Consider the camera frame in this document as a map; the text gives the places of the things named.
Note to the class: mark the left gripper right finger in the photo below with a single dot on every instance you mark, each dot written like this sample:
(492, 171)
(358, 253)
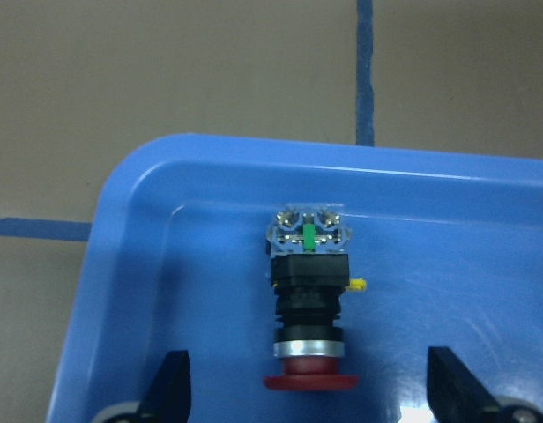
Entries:
(454, 394)

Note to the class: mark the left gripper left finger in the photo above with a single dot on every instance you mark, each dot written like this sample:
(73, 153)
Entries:
(169, 397)

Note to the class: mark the red emergency stop button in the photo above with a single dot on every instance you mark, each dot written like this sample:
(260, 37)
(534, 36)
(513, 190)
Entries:
(309, 272)

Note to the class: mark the blue plastic tray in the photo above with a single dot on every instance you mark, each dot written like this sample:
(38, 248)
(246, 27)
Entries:
(451, 247)

